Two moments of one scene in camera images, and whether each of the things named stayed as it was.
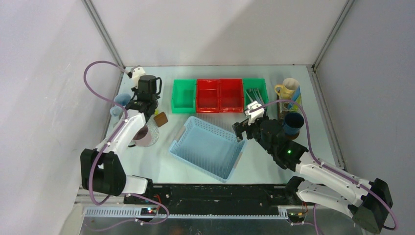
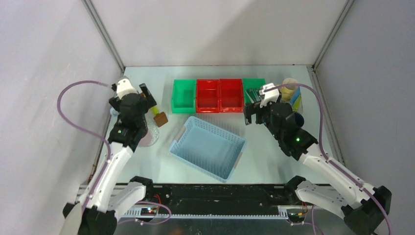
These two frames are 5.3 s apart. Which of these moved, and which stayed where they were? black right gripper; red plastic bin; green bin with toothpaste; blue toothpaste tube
Moved: black right gripper
Stayed: green bin with toothpaste; red plastic bin; blue toothpaste tube
